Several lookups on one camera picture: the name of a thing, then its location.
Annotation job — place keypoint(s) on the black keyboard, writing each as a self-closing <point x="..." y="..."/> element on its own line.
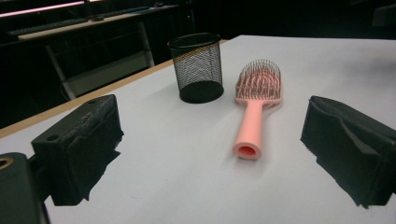
<point x="46" y="26"/>

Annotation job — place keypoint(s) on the pink hairbrush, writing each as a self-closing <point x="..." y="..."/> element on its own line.
<point x="250" y="124"/>

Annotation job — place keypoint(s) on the black mesh pen cup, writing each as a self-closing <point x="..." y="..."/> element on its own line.
<point x="200" y="93"/>

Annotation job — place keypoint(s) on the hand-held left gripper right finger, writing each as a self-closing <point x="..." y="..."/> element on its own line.
<point x="351" y="149"/>

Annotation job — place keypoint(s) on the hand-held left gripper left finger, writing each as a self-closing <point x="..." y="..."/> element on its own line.
<point x="77" y="149"/>

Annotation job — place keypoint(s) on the pink light strip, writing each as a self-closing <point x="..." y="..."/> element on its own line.
<point x="40" y="9"/>

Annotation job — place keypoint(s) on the metal stand frame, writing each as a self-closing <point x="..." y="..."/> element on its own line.
<point x="102" y="74"/>

